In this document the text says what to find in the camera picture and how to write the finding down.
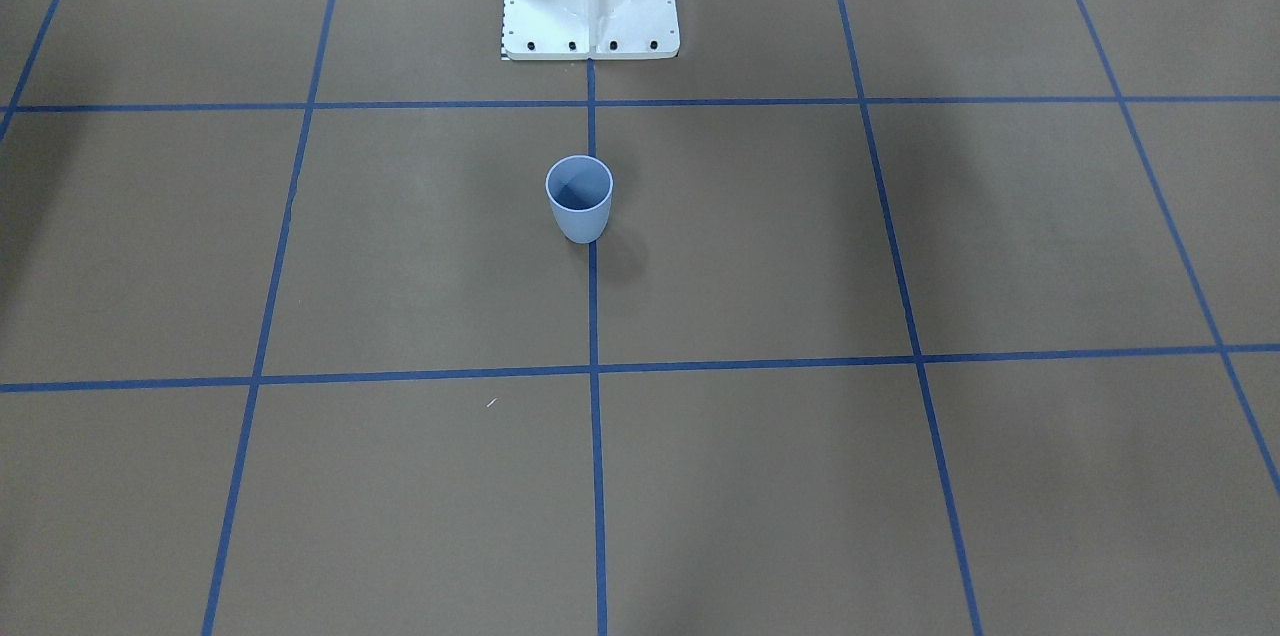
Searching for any blue plastic cup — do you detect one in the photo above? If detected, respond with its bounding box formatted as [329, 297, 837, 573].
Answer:
[544, 154, 614, 244]

